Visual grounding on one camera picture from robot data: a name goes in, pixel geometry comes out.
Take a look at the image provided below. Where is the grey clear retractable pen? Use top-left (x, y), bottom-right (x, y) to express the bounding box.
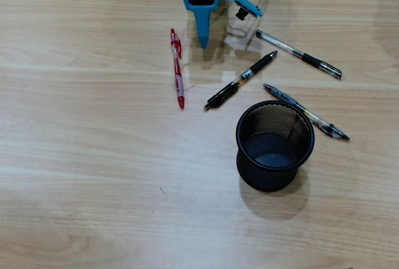
top-left (262, 83), bottom-right (351, 142)

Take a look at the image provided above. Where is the black mesh pen holder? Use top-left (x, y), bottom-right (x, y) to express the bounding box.
top-left (236, 99), bottom-right (315, 193)

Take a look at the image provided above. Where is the red retractable pen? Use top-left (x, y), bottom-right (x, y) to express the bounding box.
top-left (170, 28), bottom-right (186, 110)

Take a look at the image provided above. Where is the clear capped pen black grip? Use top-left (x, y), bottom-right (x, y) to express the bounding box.
top-left (255, 29), bottom-right (343, 79)

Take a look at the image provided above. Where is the black retractable pen with label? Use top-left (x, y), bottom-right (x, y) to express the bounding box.
top-left (203, 50), bottom-right (278, 111)

